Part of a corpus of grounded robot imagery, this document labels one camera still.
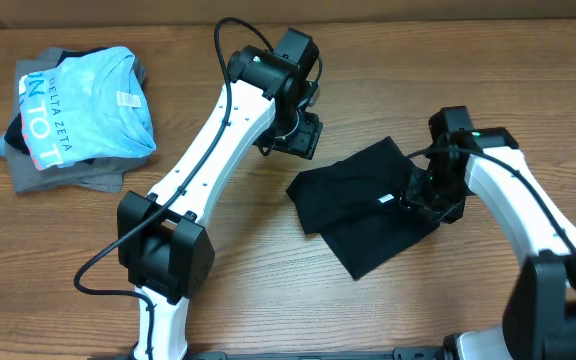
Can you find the grey folded t-shirt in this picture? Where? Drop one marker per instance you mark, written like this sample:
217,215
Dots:
105,175

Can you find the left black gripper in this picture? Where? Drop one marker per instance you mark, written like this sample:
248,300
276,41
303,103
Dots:
302,142

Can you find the light blue folded t-shirt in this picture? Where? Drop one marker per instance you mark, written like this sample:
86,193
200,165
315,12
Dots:
86,108

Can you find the black t-shirt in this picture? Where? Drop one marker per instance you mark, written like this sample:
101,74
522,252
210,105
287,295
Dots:
356,205

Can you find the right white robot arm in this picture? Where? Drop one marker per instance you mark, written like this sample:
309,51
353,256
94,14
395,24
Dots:
539,321

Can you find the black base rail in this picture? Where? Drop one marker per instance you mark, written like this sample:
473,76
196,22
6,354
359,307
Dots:
398,353

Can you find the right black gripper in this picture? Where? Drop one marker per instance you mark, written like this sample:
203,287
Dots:
413,194

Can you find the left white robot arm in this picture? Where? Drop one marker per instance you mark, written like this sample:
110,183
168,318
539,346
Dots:
163,237

